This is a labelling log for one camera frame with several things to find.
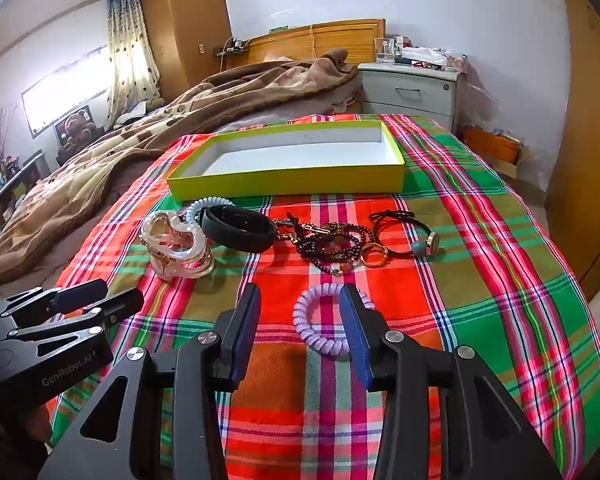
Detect power strip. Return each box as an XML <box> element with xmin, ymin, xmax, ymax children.
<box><xmin>214</xmin><ymin>37</ymin><xmax>251</xmax><ymax>57</ymax></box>

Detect wooden door panel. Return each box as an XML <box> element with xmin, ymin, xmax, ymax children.
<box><xmin>545</xmin><ymin>0</ymin><xmax>600</xmax><ymax>286</ymax></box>

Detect black wristband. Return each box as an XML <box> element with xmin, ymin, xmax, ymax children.
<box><xmin>200</xmin><ymin>205</ymin><xmax>278</xmax><ymax>253</ymax></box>

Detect brown patterned blanket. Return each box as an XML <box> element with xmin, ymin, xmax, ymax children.
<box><xmin>0</xmin><ymin>47</ymin><xmax>363</xmax><ymax>286</ymax></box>

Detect wooden headboard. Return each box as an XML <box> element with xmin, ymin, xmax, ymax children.
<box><xmin>240</xmin><ymin>18</ymin><xmax>387</xmax><ymax>68</ymax></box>

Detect gold ring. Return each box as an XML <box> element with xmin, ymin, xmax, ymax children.
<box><xmin>358</xmin><ymin>242</ymin><xmax>388</xmax><ymax>268</ymax></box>

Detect plush toys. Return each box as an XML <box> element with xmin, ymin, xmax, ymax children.
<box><xmin>55</xmin><ymin>107</ymin><xmax>103</xmax><ymax>153</ymax></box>

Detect blue spiral hair tie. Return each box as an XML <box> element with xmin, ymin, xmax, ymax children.
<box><xmin>186</xmin><ymin>196</ymin><xmax>236</xmax><ymax>233</ymax></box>

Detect low shelf with bottles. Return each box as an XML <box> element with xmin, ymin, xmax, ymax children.
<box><xmin>0</xmin><ymin>150</ymin><xmax>48</xmax><ymax>221</ymax></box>

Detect tall wooden wardrobe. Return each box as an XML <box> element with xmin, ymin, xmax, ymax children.
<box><xmin>140</xmin><ymin>0</ymin><xmax>233</xmax><ymax>103</ymax></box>

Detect purple spiral hair tie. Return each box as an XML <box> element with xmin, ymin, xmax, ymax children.
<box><xmin>292</xmin><ymin>283</ymin><xmax>373</xmax><ymax>360</ymax></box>

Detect yellow-green cardboard box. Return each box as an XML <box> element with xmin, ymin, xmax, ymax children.
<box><xmin>166</xmin><ymin>120</ymin><xmax>406</xmax><ymax>201</ymax></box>

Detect clutter of small toiletries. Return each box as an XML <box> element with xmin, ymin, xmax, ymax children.
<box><xmin>392</xmin><ymin>35</ymin><xmax>468</xmax><ymax>73</ymax></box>

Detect plaid red green cloth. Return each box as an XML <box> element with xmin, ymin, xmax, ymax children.
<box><xmin>47</xmin><ymin>114</ymin><xmax>600</xmax><ymax>480</ymax></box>

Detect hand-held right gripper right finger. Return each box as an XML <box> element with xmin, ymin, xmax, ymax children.
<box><xmin>337</xmin><ymin>282</ymin><xmax>563</xmax><ymax>480</ymax></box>

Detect black hair tie with bead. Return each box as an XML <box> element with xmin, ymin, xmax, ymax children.
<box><xmin>369</xmin><ymin>209</ymin><xmax>441</xmax><ymax>260</ymax></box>

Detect orange storage box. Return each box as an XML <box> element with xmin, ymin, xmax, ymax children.
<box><xmin>462</xmin><ymin>127</ymin><xmax>523</xmax><ymax>166</ymax></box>

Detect cream gold hair claw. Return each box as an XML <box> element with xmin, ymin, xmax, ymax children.
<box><xmin>139</xmin><ymin>210</ymin><xmax>215</xmax><ymax>281</ymax></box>

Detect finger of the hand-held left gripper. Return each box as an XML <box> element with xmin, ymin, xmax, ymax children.
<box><xmin>0</xmin><ymin>279</ymin><xmax>109</xmax><ymax>329</ymax></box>
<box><xmin>0</xmin><ymin>287</ymin><xmax>146</xmax><ymax>357</ymax></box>

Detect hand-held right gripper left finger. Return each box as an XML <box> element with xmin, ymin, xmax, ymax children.
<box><xmin>37</xmin><ymin>282</ymin><xmax>263</xmax><ymax>480</ymax></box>

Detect dark beaded bracelet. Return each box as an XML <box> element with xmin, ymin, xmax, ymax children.
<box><xmin>300</xmin><ymin>222</ymin><xmax>376</xmax><ymax>276</ymax></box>

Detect grey nightstand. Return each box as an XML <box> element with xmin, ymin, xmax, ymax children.
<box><xmin>356</xmin><ymin>60</ymin><xmax>462</xmax><ymax>128</ymax></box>

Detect window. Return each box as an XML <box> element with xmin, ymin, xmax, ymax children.
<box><xmin>21</xmin><ymin>45</ymin><xmax>116</xmax><ymax>138</ymax></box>

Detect gold chain bracelet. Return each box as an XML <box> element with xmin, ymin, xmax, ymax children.
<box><xmin>270</xmin><ymin>212</ymin><xmax>341</xmax><ymax>246</ymax></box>

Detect dotted curtain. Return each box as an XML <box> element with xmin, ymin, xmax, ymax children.
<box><xmin>105</xmin><ymin>0</ymin><xmax>161</xmax><ymax>128</ymax></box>

